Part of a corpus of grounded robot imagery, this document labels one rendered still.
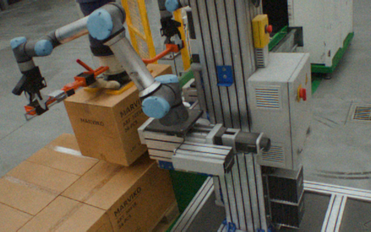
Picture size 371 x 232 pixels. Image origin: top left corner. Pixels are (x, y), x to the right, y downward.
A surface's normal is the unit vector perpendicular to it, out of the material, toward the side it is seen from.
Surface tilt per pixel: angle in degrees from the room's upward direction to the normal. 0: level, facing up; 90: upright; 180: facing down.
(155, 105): 97
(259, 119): 90
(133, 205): 90
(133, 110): 90
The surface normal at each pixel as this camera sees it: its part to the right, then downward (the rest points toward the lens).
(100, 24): -0.33, 0.37
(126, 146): 0.84, 0.11
